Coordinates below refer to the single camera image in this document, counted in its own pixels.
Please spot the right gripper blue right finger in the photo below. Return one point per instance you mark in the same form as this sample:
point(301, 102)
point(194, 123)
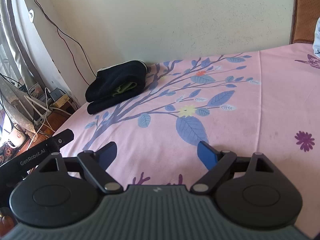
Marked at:
point(207, 155)

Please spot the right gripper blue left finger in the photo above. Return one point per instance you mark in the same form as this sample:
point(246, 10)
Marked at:
point(106, 155)

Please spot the green white navy striped sweater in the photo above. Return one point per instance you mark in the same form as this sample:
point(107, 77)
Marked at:
point(116, 84)

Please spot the white mug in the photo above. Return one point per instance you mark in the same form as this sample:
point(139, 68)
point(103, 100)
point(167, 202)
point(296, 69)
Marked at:
point(16, 138)

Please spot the wooden side table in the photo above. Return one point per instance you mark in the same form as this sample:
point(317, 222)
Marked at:
point(54, 121)

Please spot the yellow box on table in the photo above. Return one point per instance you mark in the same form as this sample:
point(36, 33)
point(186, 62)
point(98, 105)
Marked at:
point(61, 101)

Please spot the grey power adapter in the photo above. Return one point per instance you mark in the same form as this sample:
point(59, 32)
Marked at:
point(56, 94)

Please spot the pink floral bed sheet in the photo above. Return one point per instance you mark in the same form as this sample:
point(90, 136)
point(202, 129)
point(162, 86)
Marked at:
point(264, 101)

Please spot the grey curtain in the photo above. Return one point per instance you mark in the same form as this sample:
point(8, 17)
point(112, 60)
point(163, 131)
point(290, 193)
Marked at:
point(16, 105)

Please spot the white patterned garment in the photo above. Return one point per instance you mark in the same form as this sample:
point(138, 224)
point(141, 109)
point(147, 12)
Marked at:
point(316, 42)

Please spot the brown perforated headboard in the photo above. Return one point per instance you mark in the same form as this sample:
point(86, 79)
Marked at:
point(304, 19)

